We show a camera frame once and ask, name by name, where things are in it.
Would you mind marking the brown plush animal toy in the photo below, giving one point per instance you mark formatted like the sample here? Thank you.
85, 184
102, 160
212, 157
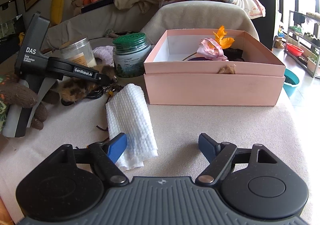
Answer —
77, 5

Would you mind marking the beige lid plastic jar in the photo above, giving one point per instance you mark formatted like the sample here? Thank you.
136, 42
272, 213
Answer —
79, 51

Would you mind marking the red plastic basin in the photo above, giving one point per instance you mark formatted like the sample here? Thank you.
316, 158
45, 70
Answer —
294, 50

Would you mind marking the teal plastic basin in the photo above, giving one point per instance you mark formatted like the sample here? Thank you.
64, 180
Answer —
291, 82

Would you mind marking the green lid glass jar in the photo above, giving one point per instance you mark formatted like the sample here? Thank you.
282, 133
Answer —
129, 53

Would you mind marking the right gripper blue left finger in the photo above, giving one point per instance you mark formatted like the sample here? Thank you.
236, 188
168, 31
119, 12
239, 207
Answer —
105, 155

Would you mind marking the orange fabric flower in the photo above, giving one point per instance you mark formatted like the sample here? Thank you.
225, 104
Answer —
221, 39

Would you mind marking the pink fabric flower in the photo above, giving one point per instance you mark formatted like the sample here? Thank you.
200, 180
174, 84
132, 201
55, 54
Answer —
209, 49

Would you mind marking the black fuzzy soft object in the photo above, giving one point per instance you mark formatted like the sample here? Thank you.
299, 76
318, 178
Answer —
234, 55

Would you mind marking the brown furry tail toy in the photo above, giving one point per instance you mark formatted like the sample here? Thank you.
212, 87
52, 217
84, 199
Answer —
75, 89

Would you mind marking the lilac knitted soft object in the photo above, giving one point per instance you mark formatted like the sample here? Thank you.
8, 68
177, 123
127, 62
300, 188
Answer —
104, 54

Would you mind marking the yellow plush toy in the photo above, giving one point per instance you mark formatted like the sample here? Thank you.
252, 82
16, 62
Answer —
56, 12

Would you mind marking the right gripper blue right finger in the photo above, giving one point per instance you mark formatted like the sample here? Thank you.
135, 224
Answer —
219, 156

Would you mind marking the white waffle cloth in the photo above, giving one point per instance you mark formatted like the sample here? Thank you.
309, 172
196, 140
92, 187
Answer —
128, 112

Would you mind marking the metal plant shelf rack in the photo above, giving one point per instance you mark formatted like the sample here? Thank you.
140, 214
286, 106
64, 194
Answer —
303, 31

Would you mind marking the brown knitted plush toy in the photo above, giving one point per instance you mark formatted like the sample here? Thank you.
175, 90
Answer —
15, 95

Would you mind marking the beige covered sofa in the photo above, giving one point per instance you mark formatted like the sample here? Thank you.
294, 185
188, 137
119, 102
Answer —
182, 15

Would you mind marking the pink cardboard box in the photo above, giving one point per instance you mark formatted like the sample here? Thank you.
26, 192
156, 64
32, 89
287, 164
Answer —
172, 80

